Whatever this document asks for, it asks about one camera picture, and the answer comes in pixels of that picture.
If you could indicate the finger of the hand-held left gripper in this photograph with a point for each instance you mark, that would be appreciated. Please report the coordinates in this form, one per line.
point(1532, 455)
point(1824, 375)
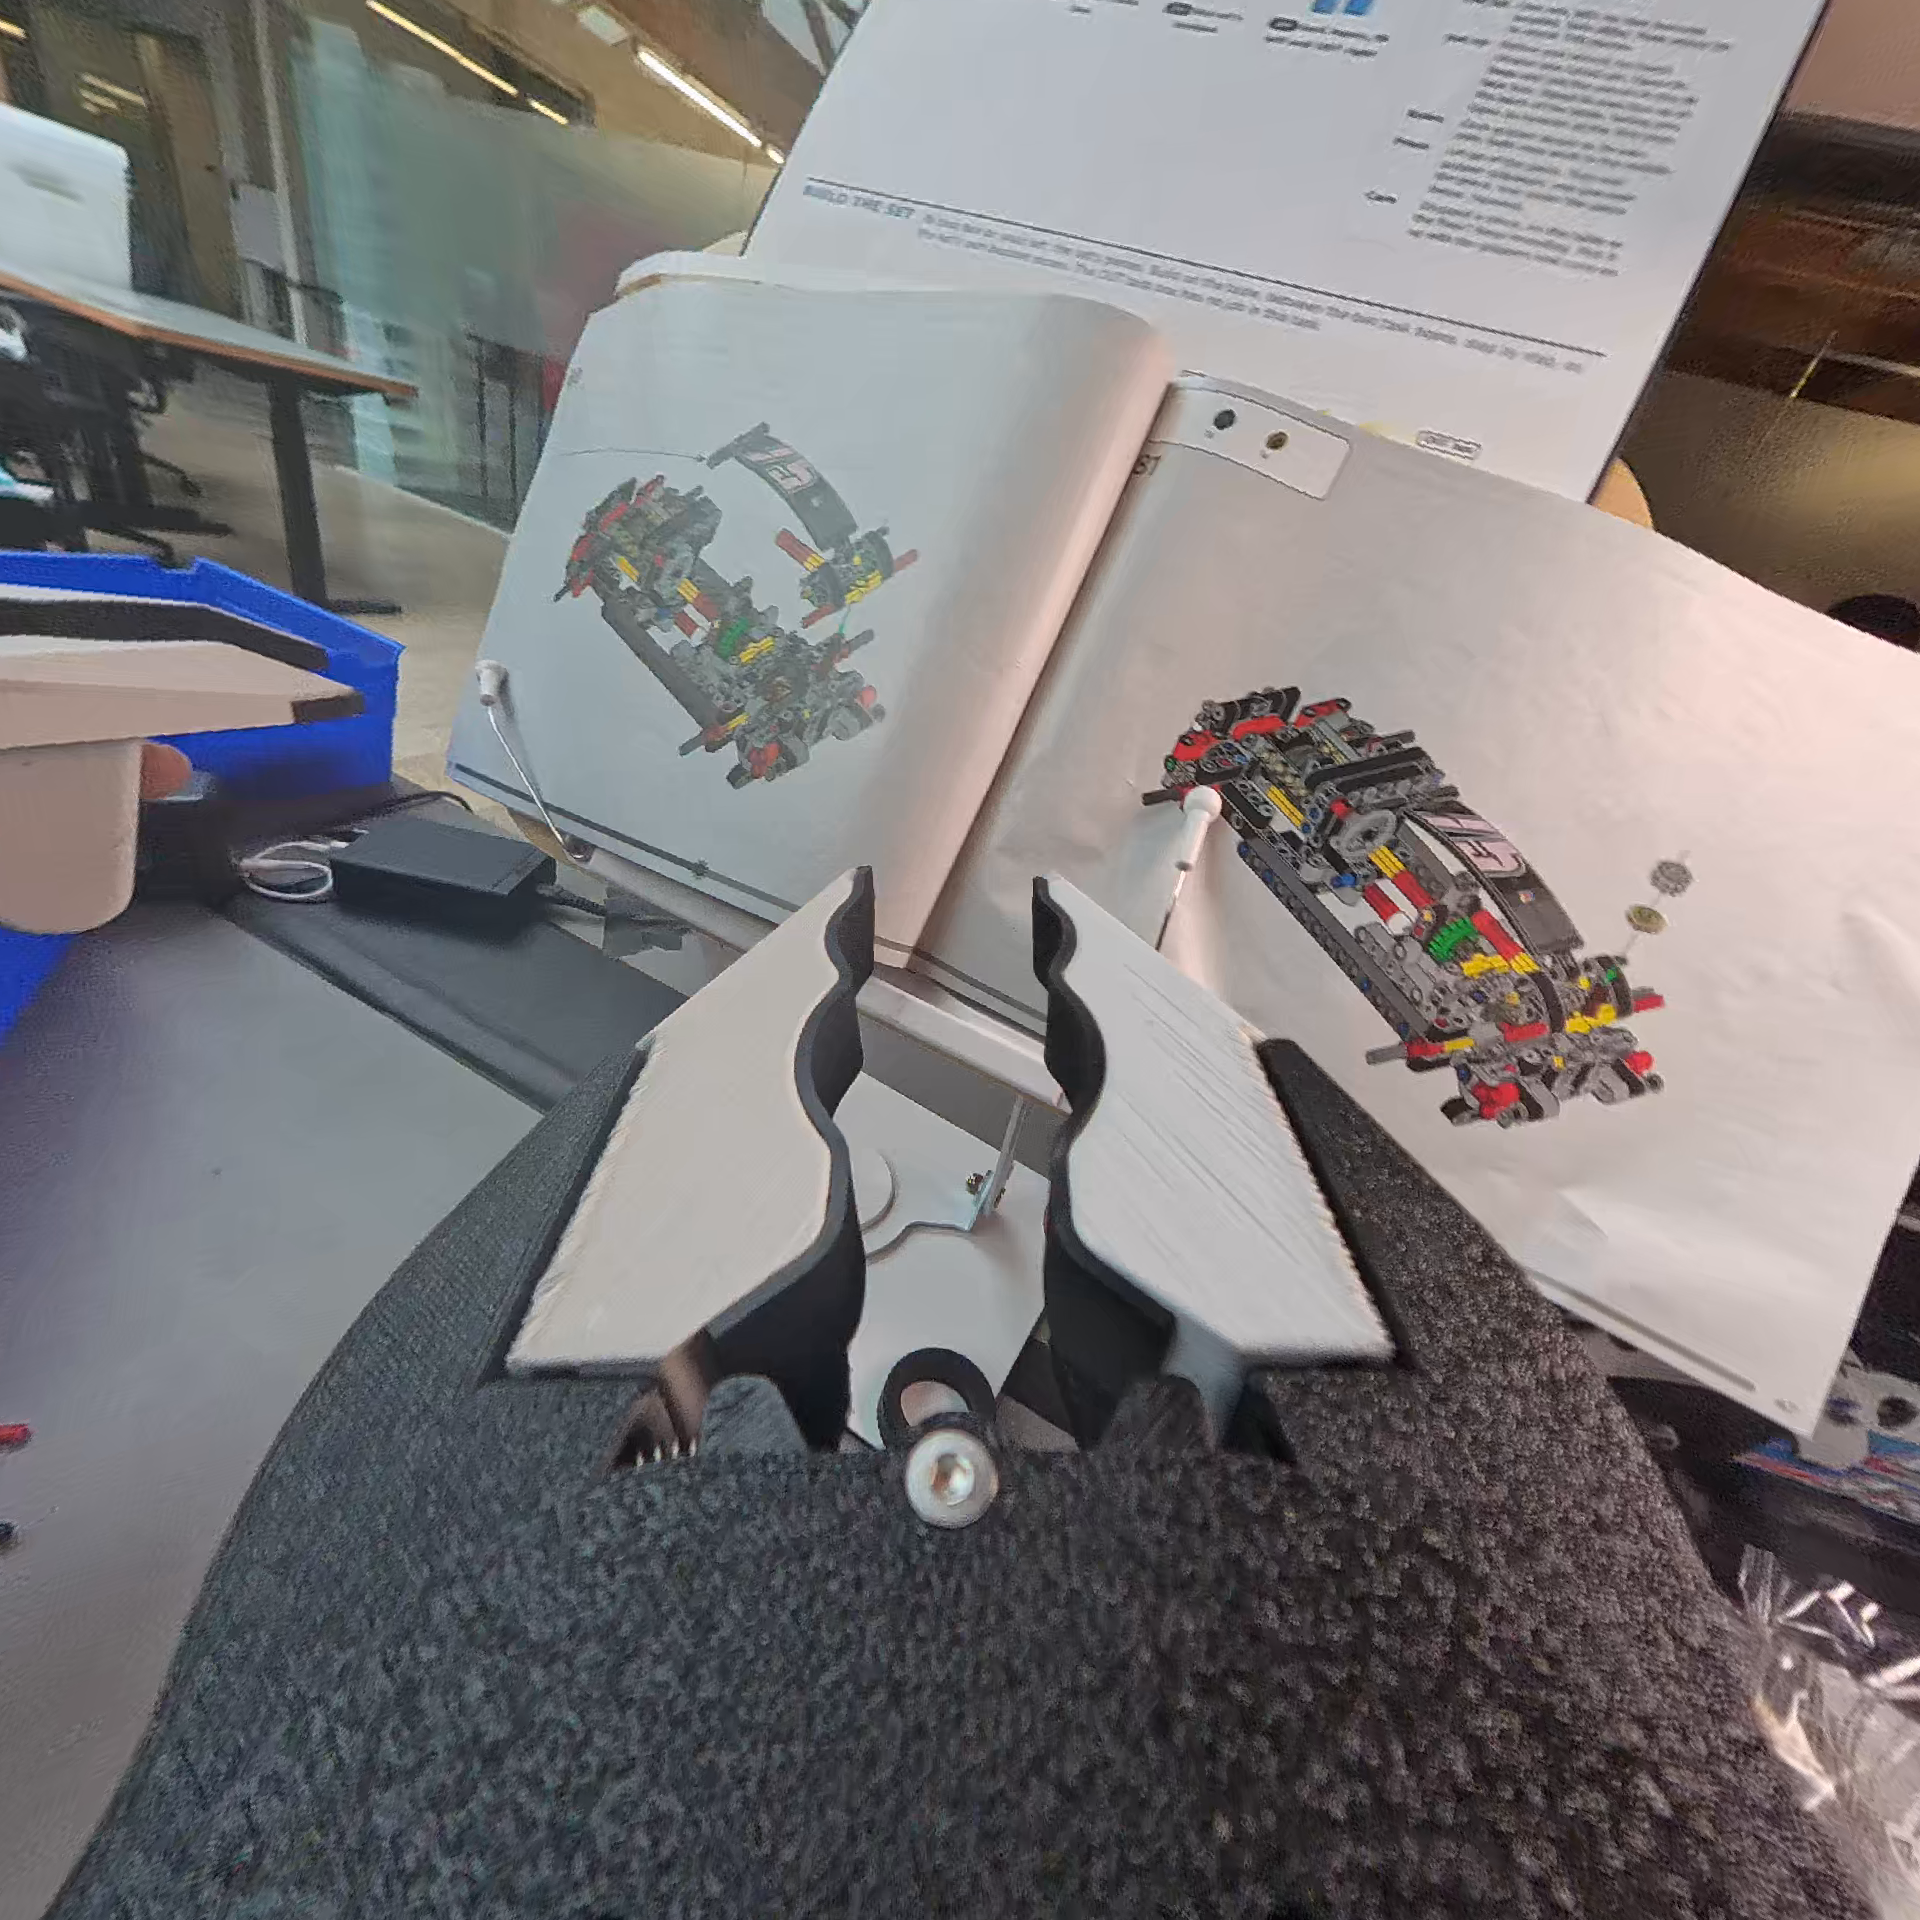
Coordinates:
point(150, 691)
point(150, 627)

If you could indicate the black toy set box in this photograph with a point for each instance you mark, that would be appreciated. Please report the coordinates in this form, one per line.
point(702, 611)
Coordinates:
point(1875, 1440)

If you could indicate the black rubber toy tire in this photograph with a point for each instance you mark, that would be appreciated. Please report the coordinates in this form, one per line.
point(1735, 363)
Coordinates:
point(896, 1395)

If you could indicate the white metal book stand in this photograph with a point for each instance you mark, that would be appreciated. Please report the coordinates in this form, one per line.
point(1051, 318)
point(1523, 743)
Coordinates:
point(931, 1277)

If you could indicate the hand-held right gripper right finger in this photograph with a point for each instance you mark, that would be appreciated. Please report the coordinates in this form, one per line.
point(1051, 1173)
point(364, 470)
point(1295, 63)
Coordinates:
point(1231, 1200)

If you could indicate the background wooden office desk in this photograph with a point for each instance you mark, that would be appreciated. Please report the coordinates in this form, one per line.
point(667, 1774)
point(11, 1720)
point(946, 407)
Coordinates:
point(150, 322)

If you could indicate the person's left hand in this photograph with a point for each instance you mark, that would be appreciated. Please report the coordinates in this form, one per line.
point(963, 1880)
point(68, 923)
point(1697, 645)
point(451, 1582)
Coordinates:
point(168, 776)

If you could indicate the clear plastic bag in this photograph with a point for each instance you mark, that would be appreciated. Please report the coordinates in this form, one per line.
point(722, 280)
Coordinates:
point(1844, 1680)

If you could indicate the black power adapter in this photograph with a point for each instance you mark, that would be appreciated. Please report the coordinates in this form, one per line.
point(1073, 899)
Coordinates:
point(435, 870)

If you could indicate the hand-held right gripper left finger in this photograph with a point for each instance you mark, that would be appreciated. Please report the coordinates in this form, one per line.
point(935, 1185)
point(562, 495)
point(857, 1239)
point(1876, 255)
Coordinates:
point(691, 1200)

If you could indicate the printed instruction sheet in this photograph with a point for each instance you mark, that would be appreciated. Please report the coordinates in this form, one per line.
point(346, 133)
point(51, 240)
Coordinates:
point(1201, 150)

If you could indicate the grey desk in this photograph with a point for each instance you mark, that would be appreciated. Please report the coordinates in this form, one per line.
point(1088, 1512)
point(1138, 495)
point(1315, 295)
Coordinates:
point(224, 1200)

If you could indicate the toy instruction booklet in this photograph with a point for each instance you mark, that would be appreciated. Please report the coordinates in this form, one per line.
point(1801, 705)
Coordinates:
point(1650, 750)

